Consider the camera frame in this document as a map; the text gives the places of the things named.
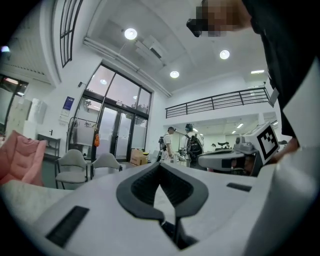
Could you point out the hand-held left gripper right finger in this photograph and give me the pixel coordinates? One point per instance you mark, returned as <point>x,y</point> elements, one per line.
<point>220,207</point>

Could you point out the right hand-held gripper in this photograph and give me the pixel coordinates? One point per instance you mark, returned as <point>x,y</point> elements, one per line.
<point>265,142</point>

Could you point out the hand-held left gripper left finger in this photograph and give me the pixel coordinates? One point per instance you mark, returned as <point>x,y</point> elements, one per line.
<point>100,220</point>

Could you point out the person's right forearm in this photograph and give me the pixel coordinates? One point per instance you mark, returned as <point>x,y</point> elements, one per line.
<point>290,148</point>

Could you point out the cardboard box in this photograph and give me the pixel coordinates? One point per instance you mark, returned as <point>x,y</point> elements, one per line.
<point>138,158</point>

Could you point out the black balcony railing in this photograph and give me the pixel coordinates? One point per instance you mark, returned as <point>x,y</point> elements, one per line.
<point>212,102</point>

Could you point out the grey upholstered chair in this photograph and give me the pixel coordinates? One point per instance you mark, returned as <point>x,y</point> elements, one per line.
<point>106,162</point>
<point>72,165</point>

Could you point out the orange bag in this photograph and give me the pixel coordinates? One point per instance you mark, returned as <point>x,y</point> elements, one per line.
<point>96,140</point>

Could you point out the black framed glass door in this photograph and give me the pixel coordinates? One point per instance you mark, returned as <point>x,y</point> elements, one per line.
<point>117,135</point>

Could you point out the round ceiling light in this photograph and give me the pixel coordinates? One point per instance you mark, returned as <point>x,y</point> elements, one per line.
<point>174,74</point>
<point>224,54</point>
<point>130,33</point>

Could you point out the black console table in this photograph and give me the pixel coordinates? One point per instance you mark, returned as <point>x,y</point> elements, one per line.
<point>48,137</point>

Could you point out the pink padded chair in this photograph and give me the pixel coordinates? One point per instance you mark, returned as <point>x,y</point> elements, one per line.
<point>21,160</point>

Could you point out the ceiling air conditioner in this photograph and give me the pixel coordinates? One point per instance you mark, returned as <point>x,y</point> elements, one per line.
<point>152,47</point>

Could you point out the beige locker cabinet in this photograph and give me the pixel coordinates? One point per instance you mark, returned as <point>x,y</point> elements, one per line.
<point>18,117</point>

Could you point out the person's black shirt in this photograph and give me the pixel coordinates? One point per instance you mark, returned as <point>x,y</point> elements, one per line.
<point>280,37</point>

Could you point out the person's head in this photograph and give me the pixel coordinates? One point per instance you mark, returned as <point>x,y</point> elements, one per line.
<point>220,15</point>

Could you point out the black window grille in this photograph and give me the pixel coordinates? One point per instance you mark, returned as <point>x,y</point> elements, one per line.
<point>67,30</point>

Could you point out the blue wall poster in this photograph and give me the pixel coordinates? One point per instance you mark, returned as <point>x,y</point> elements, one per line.
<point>68,103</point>

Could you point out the black head-mounted camera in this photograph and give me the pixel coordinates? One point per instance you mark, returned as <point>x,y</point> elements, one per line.
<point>196,26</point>

